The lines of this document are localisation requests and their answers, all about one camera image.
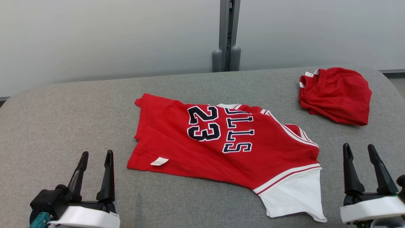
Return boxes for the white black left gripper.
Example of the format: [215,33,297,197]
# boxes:
[47,150,121,228]

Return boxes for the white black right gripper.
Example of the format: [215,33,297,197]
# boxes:
[340,143,405,228]

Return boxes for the grey metal partition post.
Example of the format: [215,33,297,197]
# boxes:
[211,0,242,73]

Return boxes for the red basketball jersey number 23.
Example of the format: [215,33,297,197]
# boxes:
[127,93,328,223]

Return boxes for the teal camera cable plug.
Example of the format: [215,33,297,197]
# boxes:
[29,212,51,228]

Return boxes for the red shorts with white stripes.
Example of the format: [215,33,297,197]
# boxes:
[298,67,373,126]

